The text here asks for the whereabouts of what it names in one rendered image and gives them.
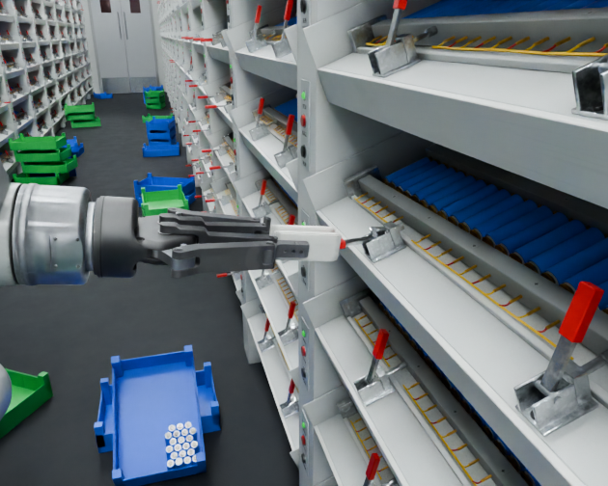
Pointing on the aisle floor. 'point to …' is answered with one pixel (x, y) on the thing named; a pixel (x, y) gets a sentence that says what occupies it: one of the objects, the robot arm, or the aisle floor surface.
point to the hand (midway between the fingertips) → (303, 243)
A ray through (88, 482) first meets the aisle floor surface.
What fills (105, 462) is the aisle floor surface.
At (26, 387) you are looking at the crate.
